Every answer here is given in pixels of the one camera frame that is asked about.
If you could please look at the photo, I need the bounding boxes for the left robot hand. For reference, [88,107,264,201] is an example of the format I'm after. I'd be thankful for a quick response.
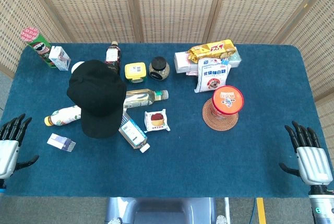
[0,113,40,181]

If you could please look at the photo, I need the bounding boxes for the white sugar bag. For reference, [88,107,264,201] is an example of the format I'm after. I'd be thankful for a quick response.
[194,57,232,94]

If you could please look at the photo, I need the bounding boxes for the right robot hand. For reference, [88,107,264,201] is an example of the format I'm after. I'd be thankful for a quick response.
[278,121,334,185]

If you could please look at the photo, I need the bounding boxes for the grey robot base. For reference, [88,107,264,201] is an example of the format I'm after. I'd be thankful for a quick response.
[105,197,231,224]

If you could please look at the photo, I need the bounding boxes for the dark drink bottle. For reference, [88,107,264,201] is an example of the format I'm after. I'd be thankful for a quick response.
[104,41,122,76]

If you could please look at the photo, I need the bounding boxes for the black cap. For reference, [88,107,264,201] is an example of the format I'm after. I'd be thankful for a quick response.
[66,59,128,138]

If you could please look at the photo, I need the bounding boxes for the small white milk carton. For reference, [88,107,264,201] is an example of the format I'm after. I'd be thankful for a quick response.
[48,45,71,71]

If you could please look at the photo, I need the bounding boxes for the white tissue pack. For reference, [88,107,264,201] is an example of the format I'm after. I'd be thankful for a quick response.
[174,51,242,75]

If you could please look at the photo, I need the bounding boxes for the woven rattan coaster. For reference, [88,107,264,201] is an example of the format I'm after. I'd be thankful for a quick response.
[202,98,240,132]

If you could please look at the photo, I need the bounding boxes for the woven bamboo folding screen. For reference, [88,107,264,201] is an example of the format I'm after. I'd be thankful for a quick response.
[0,0,334,141]

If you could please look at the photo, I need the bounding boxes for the blue cable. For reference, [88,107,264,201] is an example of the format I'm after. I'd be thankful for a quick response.
[250,197,256,224]

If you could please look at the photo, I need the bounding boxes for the blue tablecloth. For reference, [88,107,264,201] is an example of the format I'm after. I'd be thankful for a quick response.
[0,42,317,198]

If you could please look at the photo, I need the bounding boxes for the white foam mannequin head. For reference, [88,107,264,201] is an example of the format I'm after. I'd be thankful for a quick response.
[70,61,86,75]

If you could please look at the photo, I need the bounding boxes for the green Pringles can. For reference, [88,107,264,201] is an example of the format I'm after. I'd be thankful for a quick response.
[20,27,59,68]

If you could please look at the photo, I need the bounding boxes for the small white purple box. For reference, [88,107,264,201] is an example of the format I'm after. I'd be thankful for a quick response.
[46,133,77,152]

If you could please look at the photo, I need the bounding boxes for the yellow lidded container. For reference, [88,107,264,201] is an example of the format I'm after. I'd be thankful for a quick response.
[124,62,147,84]

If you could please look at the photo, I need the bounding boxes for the blue white bottle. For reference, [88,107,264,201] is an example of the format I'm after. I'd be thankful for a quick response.
[118,110,151,154]

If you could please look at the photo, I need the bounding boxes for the glass jar black lid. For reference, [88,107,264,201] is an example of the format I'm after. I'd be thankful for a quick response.
[148,56,171,81]

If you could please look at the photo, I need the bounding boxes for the white pastry snack packet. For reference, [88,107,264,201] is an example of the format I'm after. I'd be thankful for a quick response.
[144,108,171,133]

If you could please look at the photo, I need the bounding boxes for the gold biscuit packet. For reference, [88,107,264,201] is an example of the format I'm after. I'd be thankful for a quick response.
[188,39,237,62]

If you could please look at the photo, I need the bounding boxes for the clear pale liquid bottle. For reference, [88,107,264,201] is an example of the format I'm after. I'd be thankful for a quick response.
[122,88,170,110]

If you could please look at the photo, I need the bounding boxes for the white yellow-capped bottle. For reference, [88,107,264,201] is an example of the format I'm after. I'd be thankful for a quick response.
[43,105,83,127]

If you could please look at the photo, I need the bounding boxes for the orange instant noodle cup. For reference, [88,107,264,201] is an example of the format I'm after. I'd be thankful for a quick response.
[211,85,245,120]

